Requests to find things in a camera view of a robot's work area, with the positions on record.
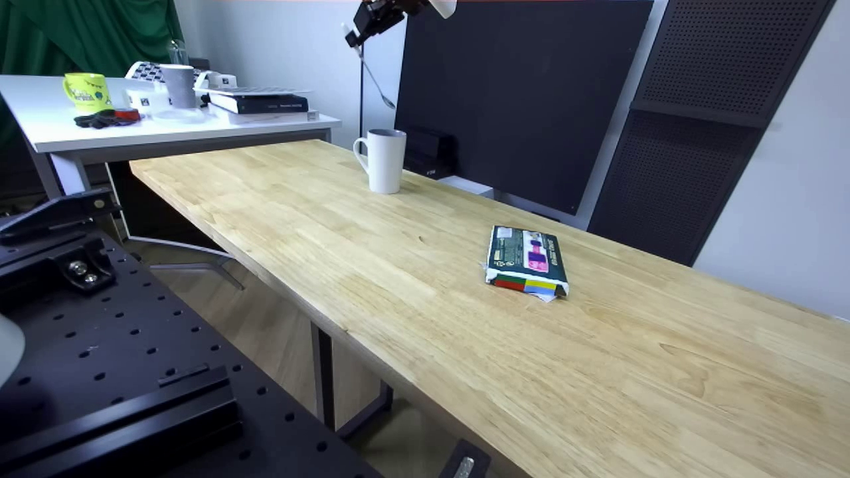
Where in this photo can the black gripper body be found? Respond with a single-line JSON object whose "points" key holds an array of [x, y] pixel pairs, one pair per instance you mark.
{"points": [[398, 12]]}

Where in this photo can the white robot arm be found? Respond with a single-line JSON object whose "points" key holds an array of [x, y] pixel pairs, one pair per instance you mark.
{"points": [[441, 7]]}

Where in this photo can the white ceramic mug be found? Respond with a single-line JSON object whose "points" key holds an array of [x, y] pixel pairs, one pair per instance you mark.
{"points": [[387, 162]]}

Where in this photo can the grey cup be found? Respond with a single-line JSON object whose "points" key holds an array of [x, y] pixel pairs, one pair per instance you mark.
{"points": [[178, 85]]}

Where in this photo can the yellow green cup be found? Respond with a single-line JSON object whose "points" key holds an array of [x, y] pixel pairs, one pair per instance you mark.
{"points": [[85, 91]]}

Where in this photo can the thin metal stand pole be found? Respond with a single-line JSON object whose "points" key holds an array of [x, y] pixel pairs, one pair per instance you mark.
{"points": [[363, 121]]}

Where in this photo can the large black monitor screen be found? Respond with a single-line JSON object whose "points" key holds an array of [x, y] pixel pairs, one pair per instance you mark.
{"points": [[513, 97]]}

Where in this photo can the small white checkered object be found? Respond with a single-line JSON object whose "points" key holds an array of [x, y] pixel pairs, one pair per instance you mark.
{"points": [[145, 83]]}

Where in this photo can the black cabinet under side table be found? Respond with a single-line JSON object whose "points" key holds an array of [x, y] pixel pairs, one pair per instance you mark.
{"points": [[162, 209]]}

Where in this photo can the black and red tool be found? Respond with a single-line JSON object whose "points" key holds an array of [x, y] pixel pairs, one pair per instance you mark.
{"points": [[106, 117]]}

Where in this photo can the green flat printed box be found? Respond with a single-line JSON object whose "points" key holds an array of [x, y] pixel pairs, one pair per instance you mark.
{"points": [[526, 255]]}

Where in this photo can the green curtain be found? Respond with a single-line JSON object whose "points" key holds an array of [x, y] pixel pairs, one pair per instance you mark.
{"points": [[81, 35]]}

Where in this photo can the white side table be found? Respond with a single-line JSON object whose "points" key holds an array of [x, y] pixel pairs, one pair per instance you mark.
{"points": [[53, 128]]}

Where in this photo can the black mounting block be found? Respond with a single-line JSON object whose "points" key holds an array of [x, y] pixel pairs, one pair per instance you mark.
{"points": [[85, 271]]}

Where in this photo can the black mesh wall panel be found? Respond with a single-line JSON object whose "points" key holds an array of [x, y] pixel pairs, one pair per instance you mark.
{"points": [[699, 116]]}

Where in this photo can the black table leg frame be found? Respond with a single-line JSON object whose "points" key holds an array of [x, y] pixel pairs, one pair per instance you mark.
{"points": [[324, 381]]}

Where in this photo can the black clamp bracket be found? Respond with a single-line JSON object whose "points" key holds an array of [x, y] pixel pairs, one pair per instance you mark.
{"points": [[53, 217]]}

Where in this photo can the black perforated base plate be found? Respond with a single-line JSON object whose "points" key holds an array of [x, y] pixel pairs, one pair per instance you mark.
{"points": [[122, 354]]}

